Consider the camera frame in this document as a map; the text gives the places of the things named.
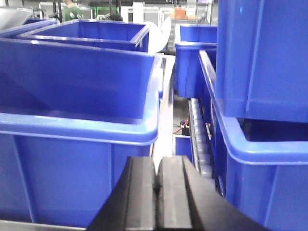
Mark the grey roller rail between boxes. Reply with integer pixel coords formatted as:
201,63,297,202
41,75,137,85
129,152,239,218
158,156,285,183
188,98,214,179

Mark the large blue target box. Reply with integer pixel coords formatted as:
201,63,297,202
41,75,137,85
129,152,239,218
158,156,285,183
0,38,162,227

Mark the person in green shirt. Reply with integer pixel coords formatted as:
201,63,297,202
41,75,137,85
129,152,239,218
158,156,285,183
62,0,84,22

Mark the stacked blue box upper right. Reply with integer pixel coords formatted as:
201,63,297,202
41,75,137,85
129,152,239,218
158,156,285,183
216,0,308,123

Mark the stainless steel rack frame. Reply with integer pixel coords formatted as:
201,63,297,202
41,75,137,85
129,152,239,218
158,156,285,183
0,220,86,231

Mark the blue box lower right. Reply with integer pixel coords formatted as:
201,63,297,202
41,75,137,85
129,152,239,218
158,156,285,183
198,50,308,231

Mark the blue box behind target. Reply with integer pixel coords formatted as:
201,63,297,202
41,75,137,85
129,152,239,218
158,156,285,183
17,20,150,52

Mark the blue box far centre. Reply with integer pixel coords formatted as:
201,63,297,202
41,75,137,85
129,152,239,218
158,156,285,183
175,24,218,98

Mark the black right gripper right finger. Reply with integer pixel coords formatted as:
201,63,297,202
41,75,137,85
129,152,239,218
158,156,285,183
156,156,266,231

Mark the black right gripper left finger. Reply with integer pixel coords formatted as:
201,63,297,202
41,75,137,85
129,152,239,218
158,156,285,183
87,156,156,231

